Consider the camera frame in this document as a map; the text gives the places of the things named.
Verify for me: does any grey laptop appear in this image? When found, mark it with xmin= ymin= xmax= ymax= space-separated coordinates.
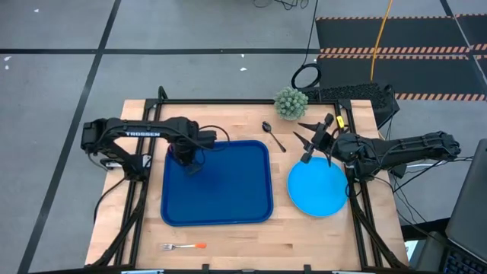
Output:
xmin=443 ymin=138 xmax=487 ymax=274

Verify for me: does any dark blue plastic tray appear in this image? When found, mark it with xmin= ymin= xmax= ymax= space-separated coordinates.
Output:
xmin=160 ymin=139 xmax=275 ymax=228

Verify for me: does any black floor cable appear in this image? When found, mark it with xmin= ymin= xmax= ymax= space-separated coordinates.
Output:
xmin=253 ymin=0 xmax=310 ymax=11

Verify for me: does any white cable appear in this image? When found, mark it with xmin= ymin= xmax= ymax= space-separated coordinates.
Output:
xmin=405 ymin=162 xmax=445 ymax=169

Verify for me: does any green artificial plant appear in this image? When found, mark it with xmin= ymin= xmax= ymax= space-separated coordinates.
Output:
xmin=273 ymin=86 xmax=310 ymax=122

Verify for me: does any light blue round plate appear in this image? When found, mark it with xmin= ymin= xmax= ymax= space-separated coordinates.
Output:
xmin=286 ymin=156 xmax=350 ymax=218

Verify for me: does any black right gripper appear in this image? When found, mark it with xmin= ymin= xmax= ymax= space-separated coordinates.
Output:
xmin=292 ymin=113 xmax=338 ymax=164

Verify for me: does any black spoon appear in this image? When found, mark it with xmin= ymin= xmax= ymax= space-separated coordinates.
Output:
xmin=261 ymin=120 xmax=288 ymax=154

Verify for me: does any fork with orange handle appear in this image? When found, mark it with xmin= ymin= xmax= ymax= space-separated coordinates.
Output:
xmin=160 ymin=242 xmax=208 ymax=252

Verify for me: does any black perforated box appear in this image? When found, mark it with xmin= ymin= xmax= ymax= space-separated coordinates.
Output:
xmin=304 ymin=82 xmax=401 ymax=130

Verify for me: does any yellow cable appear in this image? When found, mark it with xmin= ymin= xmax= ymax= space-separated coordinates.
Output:
xmin=370 ymin=0 xmax=395 ymax=83

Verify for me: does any black aluminium table frame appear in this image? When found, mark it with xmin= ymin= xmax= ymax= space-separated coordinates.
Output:
xmin=85 ymin=85 xmax=410 ymax=274

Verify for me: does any black hazard-striped floor mat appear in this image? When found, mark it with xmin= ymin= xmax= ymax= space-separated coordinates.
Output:
xmin=316 ymin=54 xmax=487 ymax=102
xmin=314 ymin=15 xmax=475 ymax=54

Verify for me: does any coiled black cable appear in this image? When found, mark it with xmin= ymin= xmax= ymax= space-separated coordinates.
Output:
xmin=291 ymin=0 xmax=323 ymax=91

